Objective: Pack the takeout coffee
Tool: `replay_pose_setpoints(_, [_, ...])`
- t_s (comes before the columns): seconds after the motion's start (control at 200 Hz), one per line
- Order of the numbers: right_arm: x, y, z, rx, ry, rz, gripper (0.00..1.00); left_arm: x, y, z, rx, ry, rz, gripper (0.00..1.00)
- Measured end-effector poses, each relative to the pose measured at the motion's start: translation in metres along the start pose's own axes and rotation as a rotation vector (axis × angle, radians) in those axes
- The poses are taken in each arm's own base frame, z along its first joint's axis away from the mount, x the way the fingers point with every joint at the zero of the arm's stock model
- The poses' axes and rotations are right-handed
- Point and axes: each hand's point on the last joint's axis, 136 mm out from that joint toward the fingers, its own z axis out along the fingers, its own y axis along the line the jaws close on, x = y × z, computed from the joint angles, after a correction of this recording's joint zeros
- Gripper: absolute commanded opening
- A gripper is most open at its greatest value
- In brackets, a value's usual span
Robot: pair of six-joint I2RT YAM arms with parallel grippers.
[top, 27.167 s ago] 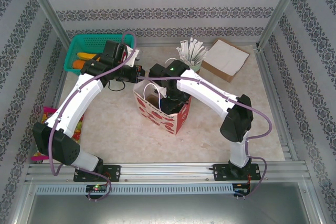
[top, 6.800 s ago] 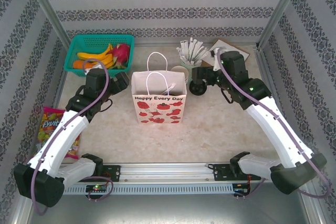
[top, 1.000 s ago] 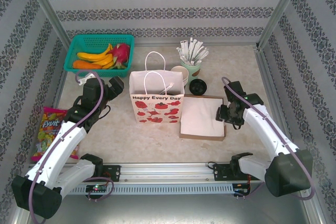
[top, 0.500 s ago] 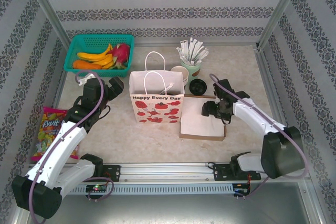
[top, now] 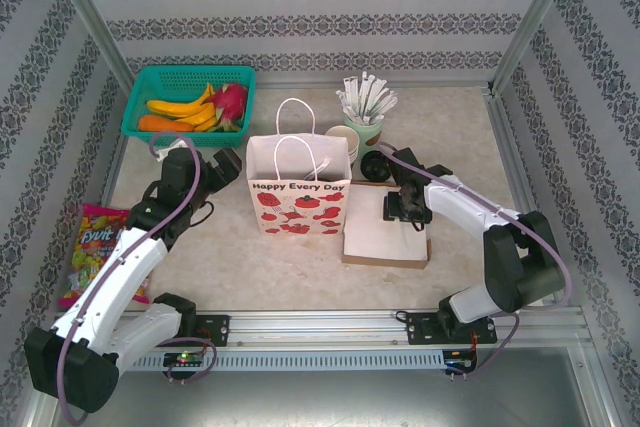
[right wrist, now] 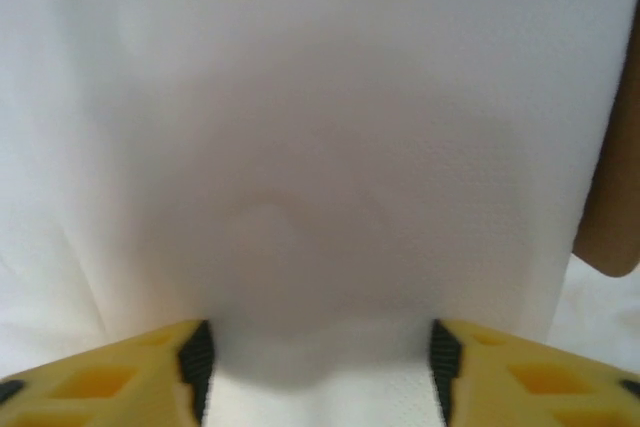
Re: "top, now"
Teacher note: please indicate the mint green straw holder cup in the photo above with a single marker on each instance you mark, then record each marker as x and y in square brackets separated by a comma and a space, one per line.
[367, 134]

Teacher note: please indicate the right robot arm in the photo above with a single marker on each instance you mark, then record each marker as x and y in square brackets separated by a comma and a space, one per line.
[520, 262]

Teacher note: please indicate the pink dragon fruit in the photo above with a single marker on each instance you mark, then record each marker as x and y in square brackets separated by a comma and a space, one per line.
[231, 97]

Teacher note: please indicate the black coffee cup lid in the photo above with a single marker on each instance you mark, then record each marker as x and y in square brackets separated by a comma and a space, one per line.
[376, 167]

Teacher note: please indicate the stack of paper cups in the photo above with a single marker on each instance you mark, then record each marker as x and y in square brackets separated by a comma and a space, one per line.
[345, 137]

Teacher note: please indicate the aluminium frame bar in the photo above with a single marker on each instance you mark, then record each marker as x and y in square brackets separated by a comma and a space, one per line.
[111, 172]
[515, 162]

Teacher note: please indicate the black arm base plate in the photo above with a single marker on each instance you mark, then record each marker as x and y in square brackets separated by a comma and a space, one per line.
[420, 329]
[217, 329]

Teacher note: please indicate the wide aluminium extrusion rail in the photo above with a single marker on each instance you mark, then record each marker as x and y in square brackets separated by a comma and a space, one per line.
[310, 327]

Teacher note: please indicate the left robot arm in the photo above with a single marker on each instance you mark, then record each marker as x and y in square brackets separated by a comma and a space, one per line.
[110, 282]

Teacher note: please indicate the teal plastic basket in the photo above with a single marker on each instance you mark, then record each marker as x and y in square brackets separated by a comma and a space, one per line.
[180, 78]

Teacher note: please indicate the aluminium frame post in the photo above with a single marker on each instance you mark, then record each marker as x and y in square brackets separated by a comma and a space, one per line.
[90, 22]
[535, 17]

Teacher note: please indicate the colourful fruit candy bag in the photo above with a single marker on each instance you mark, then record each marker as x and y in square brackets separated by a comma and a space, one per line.
[92, 247]

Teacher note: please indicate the white napkin stack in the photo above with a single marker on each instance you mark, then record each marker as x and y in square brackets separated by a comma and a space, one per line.
[385, 263]
[380, 237]

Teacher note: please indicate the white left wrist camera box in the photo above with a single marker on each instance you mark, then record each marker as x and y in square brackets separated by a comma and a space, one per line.
[165, 153]

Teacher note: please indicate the small circuit board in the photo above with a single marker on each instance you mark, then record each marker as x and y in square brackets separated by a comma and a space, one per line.
[460, 362]
[182, 359]

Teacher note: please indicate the yellow banana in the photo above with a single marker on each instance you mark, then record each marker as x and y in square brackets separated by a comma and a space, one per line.
[202, 119]
[170, 107]

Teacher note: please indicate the white paper bag red print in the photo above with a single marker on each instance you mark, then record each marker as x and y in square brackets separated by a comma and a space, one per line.
[300, 207]

